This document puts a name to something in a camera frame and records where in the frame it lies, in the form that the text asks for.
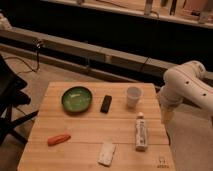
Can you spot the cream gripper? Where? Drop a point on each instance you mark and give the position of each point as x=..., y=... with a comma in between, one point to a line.
x=167, y=114

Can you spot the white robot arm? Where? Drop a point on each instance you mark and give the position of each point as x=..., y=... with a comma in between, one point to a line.
x=184, y=81

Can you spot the white plastic cup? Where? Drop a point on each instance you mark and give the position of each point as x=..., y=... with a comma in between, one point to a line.
x=133, y=96

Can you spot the orange carrot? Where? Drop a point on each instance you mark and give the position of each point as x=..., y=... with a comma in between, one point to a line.
x=58, y=139

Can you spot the black rectangular block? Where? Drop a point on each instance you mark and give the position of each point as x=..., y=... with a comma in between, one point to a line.
x=106, y=104

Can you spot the green bowl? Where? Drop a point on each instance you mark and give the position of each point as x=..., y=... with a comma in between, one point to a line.
x=76, y=99

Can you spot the white tube bottle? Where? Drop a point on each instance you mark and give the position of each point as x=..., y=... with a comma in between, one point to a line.
x=141, y=140

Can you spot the black office chair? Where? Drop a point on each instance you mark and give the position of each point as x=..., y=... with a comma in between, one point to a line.
x=11, y=95

